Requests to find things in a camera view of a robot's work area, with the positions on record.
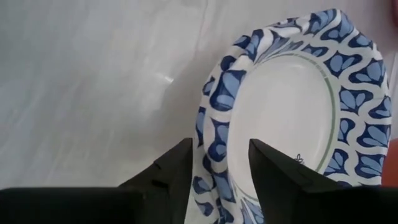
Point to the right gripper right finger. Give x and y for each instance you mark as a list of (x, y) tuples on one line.
[(295, 199)]

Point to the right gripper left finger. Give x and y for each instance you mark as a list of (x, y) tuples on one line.
[(155, 199)]

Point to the blue patterned paper bowl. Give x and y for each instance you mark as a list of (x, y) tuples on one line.
[(286, 112)]

